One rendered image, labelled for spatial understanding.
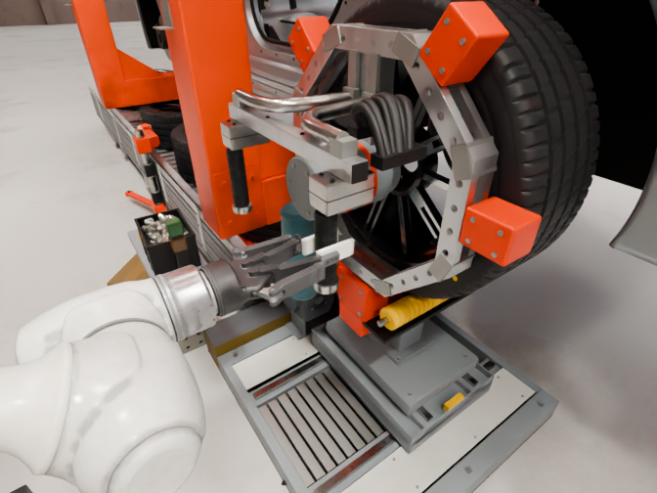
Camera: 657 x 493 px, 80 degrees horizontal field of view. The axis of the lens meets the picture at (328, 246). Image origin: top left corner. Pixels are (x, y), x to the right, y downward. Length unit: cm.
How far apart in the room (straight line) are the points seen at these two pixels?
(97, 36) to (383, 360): 251
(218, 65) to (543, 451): 144
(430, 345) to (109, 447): 110
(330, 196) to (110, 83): 257
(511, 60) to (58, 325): 70
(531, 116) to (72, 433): 68
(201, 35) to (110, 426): 91
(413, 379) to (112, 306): 92
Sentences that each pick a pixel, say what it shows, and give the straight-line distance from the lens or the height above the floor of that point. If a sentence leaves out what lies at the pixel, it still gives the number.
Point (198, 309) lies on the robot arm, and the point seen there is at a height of 84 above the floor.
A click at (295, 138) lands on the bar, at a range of 66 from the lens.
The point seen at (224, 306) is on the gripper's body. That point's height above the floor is 83.
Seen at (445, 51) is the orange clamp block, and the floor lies 110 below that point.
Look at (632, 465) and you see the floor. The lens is 160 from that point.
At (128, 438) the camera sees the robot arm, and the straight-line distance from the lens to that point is 35.
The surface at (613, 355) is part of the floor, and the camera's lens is 191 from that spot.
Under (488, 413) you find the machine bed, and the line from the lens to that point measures 141.
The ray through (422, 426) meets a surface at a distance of 122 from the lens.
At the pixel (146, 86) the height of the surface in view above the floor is 63.
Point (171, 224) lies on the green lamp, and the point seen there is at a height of 66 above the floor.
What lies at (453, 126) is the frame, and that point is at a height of 100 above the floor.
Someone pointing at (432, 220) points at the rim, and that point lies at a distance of 88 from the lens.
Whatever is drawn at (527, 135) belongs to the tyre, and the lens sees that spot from 70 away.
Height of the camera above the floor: 118
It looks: 33 degrees down
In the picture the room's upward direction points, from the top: straight up
